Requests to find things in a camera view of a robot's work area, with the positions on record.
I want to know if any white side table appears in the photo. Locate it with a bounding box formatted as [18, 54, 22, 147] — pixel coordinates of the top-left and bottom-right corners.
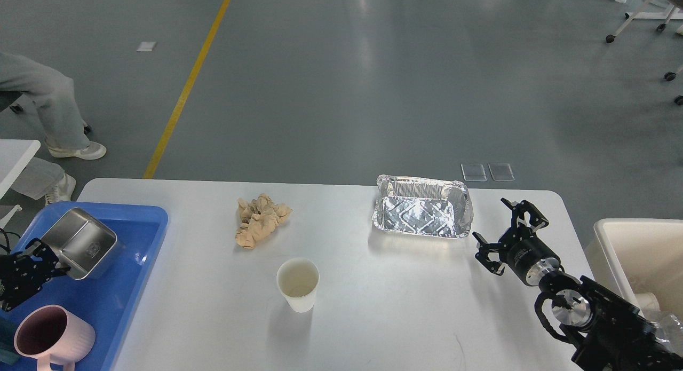
[1, 139, 41, 198]

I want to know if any black caster wheel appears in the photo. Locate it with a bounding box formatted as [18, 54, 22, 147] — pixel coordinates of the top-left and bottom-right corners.
[663, 65, 683, 106]

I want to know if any teal sponge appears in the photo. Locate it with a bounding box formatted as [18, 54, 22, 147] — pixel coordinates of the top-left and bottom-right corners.
[1, 317, 20, 366]

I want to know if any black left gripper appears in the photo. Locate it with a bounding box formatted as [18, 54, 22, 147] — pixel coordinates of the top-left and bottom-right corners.
[1, 238, 71, 312]

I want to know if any left clear floor plate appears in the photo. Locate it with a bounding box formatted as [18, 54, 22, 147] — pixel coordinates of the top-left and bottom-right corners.
[461, 163, 488, 182]

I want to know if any white paper cup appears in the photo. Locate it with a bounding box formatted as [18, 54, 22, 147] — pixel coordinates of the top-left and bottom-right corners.
[276, 257, 320, 313]

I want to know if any aluminium foil container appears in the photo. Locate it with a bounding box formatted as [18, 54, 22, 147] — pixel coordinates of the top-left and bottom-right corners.
[372, 175, 474, 238]

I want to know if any right clear floor plate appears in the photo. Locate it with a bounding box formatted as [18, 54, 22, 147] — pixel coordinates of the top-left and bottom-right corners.
[488, 162, 515, 181]

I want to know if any blue plastic tray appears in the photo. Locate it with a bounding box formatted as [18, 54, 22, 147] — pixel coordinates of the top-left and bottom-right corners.
[2, 202, 168, 370]

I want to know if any beige plastic bin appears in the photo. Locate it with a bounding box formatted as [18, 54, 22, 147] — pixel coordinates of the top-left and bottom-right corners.
[583, 218, 682, 320]

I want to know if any white wheeled furniture frame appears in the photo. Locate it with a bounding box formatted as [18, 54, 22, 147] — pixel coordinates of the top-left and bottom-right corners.
[605, 0, 682, 44]

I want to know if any small stainless steel tray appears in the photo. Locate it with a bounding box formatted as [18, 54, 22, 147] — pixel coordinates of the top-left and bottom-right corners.
[41, 208, 124, 280]

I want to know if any person in black top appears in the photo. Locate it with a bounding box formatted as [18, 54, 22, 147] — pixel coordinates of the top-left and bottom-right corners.
[1, 52, 107, 205]

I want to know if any pink mug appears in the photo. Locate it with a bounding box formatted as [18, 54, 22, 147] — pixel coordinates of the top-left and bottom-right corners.
[14, 304, 96, 370]

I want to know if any clear floor plate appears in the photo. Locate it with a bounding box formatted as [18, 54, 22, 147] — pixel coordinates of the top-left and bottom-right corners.
[488, 162, 515, 181]
[461, 163, 488, 182]

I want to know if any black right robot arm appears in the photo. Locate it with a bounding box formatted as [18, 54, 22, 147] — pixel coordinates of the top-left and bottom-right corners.
[473, 199, 682, 370]

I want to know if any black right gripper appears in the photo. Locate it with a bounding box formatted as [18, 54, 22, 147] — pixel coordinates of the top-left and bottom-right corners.
[472, 198, 561, 286]

